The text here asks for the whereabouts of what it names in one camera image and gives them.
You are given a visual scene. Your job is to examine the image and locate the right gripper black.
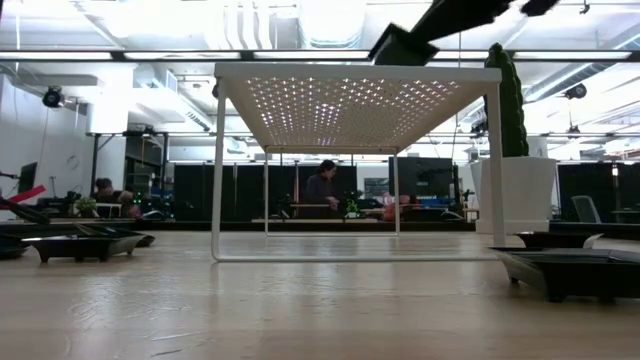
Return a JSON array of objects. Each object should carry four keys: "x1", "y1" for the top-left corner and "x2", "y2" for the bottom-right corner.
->
[{"x1": 409, "y1": 0, "x2": 481, "y2": 44}]

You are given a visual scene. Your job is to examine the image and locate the black wavy-edged square plate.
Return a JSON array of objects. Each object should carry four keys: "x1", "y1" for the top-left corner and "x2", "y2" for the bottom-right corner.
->
[{"x1": 368, "y1": 21, "x2": 442, "y2": 67}]

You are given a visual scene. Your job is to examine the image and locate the black small square plate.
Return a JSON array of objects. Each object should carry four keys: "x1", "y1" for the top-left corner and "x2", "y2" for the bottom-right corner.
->
[
  {"x1": 513, "y1": 230, "x2": 605, "y2": 250},
  {"x1": 22, "y1": 233, "x2": 147, "y2": 264},
  {"x1": 488, "y1": 245, "x2": 640, "y2": 304}
]

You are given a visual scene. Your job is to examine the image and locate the white perforated metal shelf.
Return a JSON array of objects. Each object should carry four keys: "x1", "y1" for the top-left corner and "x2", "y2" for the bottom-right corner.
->
[{"x1": 210, "y1": 61, "x2": 506, "y2": 264}]

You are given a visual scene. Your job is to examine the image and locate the green cactus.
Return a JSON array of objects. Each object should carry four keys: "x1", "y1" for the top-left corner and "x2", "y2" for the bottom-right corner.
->
[{"x1": 482, "y1": 42, "x2": 530, "y2": 159}]

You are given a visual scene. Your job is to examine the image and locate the black hanging spotlight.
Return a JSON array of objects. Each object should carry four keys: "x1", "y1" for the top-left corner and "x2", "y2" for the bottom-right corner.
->
[
  {"x1": 564, "y1": 82, "x2": 589, "y2": 101},
  {"x1": 41, "y1": 85, "x2": 66, "y2": 109}
]

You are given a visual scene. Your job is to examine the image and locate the large black display screen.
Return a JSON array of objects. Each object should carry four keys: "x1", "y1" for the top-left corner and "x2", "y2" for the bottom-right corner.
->
[{"x1": 388, "y1": 156, "x2": 460, "y2": 199}]

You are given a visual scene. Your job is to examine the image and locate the blue and red storage bins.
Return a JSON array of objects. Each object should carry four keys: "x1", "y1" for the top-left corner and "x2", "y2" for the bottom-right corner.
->
[{"x1": 417, "y1": 195, "x2": 459, "y2": 209}]

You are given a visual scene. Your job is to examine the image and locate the white hexagonal plant pot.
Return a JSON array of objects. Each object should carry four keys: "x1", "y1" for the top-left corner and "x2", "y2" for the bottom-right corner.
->
[{"x1": 469, "y1": 155, "x2": 558, "y2": 236}]

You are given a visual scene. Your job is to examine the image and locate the person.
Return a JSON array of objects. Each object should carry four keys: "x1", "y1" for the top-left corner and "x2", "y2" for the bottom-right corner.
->
[
  {"x1": 302, "y1": 159, "x2": 342, "y2": 219},
  {"x1": 93, "y1": 177, "x2": 137, "y2": 219}
]

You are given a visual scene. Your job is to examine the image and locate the grey office chair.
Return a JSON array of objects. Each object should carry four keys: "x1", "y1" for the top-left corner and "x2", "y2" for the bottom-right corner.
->
[{"x1": 571, "y1": 194, "x2": 604, "y2": 225}]

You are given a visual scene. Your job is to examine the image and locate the wooden background table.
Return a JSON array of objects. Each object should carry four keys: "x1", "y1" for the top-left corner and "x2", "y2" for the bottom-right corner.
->
[{"x1": 249, "y1": 216, "x2": 380, "y2": 225}]

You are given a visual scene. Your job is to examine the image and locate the black room divider panels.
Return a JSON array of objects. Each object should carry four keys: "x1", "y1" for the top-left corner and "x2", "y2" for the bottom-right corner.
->
[
  {"x1": 557, "y1": 162, "x2": 640, "y2": 225},
  {"x1": 172, "y1": 163, "x2": 359, "y2": 222}
]

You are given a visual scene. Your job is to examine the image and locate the long ceiling light bar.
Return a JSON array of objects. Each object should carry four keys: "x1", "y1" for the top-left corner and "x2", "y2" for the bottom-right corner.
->
[{"x1": 0, "y1": 48, "x2": 640, "y2": 64}]

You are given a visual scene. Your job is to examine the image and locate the dark shelving rack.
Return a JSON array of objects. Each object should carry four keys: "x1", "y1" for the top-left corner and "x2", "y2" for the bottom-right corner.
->
[{"x1": 123, "y1": 132, "x2": 170, "y2": 221}]

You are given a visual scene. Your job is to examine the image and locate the black computer monitor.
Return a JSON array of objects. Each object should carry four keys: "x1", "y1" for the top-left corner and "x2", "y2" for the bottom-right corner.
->
[{"x1": 17, "y1": 160, "x2": 39, "y2": 196}]

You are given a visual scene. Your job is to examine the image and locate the red flat object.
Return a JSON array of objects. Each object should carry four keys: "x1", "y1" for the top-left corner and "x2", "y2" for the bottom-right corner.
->
[{"x1": 0, "y1": 184, "x2": 47, "y2": 206}]

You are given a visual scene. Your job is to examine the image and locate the white ventilation duct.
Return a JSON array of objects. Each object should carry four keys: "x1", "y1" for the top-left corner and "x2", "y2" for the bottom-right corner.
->
[{"x1": 298, "y1": 0, "x2": 369, "y2": 50}]

